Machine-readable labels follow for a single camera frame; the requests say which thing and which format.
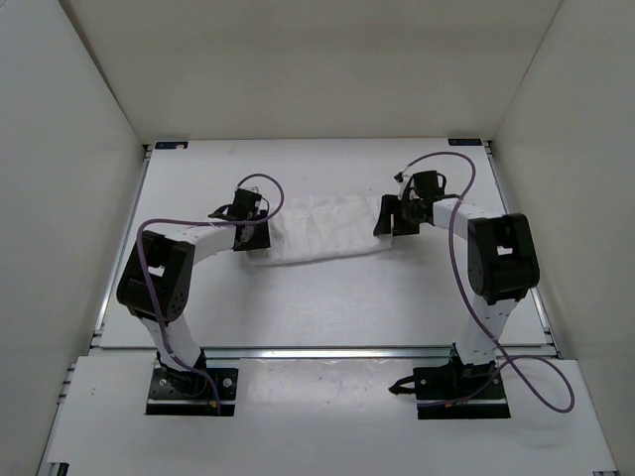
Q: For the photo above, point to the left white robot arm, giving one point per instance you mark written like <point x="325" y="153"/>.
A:
<point x="156" y="281"/>

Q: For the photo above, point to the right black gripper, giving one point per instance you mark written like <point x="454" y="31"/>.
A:
<point x="390" y="206"/>

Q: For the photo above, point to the left blue corner label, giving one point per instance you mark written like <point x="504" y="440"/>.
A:
<point x="171" y="145"/>

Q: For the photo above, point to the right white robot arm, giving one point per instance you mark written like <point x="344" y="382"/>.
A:
<point x="502" y="265"/>

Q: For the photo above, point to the right blue corner label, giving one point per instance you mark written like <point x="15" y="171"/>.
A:
<point x="464" y="142"/>

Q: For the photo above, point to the white pleated skirt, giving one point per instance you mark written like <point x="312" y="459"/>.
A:
<point x="312" y="229"/>

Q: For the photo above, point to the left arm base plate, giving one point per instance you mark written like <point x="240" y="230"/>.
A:
<point x="171" y="396"/>

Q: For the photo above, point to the blue corner label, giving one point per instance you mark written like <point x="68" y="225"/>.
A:
<point x="171" y="145"/>
<point x="464" y="142"/>

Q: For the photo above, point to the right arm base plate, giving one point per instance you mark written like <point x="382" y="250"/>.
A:
<point x="446" y="392"/>

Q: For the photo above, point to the aluminium front rail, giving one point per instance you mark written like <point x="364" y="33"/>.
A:
<point x="326" y="353"/>

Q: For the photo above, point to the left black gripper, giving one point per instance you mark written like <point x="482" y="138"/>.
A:
<point x="261" y="240"/>

